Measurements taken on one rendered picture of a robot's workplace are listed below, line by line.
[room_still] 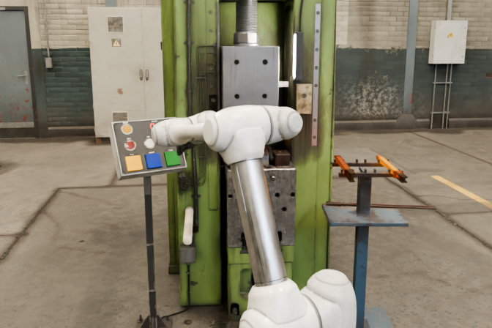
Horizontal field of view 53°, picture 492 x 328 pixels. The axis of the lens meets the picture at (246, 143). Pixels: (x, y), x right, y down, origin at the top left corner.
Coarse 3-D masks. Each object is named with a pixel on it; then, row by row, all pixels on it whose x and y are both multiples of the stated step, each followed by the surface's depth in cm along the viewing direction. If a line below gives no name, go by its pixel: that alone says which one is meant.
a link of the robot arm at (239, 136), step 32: (224, 128) 146; (256, 128) 150; (224, 160) 152; (256, 160) 150; (256, 192) 147; (256, 224) 146; (256, 256) 145; (256, 288) 144; (288, 288) 142; (256, 320) 138; (288, 320) 139; (320, 320) 145
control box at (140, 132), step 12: (144, 120) 249; (156, 120) 252; (120, 132) 242; (132, 132) 244; (144, 132) 247; (120, 144) 239; (144, 144) 245; (120, 156) 237; (144, 156) 243; (180, 156) 251; (120, 168) 235; (144, 168) 241; (156, 168) 243; (168, 168) 246; (180, 168) 250
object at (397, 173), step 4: (376, 156) 275; (380, 156) 273; (380, 160) 267; (384, 160) 263; (384, 164) 259; (388, 164) 255; (392, 168) 246; (396, 168) 246; (392, 172) 244; (396, 172) 238; (400, 172) 238; (396, 176) 239; (400, 176) 231; (404, 176) 230; (400, 180) 233; (404, 180) 231
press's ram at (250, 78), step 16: (224, 48) 255; (240, 48) 256; (256, 48) 257; (272, 48) 258; (224, 64) 257; (240, 64) 258; (256, 64) 259; (272, 64) 259; (224, 80) 259; (240, 80) 259; (256, 80) 260; (272, 80) 261; (224, 96) 260; (240, 96) 261; (256, 96) 262; (272, 96) 263
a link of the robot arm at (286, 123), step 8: (272, 112) 155; (280, 112) 156; (288, 112) 155; (296, 112) 156; (272, 120) 154; (280, 120) 154; (288, 120) 154; (296, 120) 155; (272, 128) 154; (280, 128) 154; (288, 128) 154; (296, 128) 155; (272, 136) 155; (280, 136) 157; (288, 136) 156
